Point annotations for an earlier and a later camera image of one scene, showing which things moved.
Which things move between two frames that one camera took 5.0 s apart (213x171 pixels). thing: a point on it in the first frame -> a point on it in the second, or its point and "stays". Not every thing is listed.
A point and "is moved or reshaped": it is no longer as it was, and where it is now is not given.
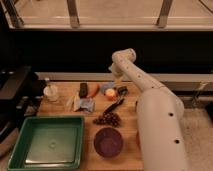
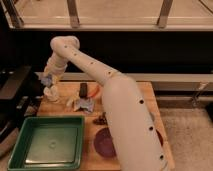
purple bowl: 108,142 stays
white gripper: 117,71 -> 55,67
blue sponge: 107,85 is moved or reshaped
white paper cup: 51,92 stays
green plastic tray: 48,143 stays
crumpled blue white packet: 77,103 stays
